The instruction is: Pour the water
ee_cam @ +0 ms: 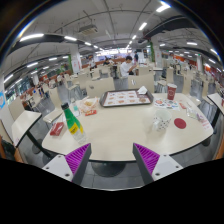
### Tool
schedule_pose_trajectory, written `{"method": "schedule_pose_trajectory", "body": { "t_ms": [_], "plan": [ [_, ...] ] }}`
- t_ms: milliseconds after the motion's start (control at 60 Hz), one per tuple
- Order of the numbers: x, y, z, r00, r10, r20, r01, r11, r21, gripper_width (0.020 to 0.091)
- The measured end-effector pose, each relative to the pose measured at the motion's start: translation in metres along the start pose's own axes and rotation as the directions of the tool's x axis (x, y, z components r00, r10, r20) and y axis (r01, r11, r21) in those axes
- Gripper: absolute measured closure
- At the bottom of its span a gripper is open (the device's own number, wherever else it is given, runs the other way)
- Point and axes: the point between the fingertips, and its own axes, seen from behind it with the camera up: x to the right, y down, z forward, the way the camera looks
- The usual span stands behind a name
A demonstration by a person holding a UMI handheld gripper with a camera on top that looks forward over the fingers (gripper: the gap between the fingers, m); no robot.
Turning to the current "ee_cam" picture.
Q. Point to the dark food tray paper liner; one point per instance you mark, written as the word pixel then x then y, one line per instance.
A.
pixel 126 98

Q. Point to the beige side table black leg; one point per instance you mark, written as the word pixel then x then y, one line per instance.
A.
pixel 25 125
pixel 216 100

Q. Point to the red ketchup packet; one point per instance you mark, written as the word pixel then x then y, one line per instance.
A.
pixel 90 113
pixel 182 105

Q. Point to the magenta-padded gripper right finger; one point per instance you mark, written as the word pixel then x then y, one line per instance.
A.
pixel 146 160

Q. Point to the beige canteen chairs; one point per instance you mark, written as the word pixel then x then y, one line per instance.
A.
pixel 100 86

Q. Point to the small clear sanitizer bottle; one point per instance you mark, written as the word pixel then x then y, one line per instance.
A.
pixel 75 109

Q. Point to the ceiling air conditioner unit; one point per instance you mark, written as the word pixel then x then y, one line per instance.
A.
pixel 88 29

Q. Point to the flat round red coaster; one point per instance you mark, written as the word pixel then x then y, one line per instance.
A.
pixel 180 123

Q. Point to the white leaflet red text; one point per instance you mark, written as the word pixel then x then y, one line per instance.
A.
pixel 206 124

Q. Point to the food wrapper bag with fries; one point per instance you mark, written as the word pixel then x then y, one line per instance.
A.
pixel 88 104

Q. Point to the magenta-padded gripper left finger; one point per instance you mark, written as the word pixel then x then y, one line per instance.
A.
pixel 77 160

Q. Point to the small red box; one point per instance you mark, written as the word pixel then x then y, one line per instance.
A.
pixel 57 128

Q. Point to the pink small packet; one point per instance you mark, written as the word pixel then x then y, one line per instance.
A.
pixel 200 116

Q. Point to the white crumpled napkin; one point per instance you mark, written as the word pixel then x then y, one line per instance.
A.
pixel 142 90

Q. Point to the red paper cup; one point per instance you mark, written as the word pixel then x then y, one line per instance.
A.
pixel 171 92

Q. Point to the green drink bottle yellow label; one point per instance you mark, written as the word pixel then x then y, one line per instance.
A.
pixel 73 124

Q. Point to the colourful sticker flyer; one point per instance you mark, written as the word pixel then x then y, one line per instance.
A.
pixel 166 104

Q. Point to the person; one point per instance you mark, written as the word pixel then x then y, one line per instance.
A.
pixel 106 61
pixel 126 67

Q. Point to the ceiling lights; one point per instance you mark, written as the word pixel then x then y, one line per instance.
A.
pixel 31 37

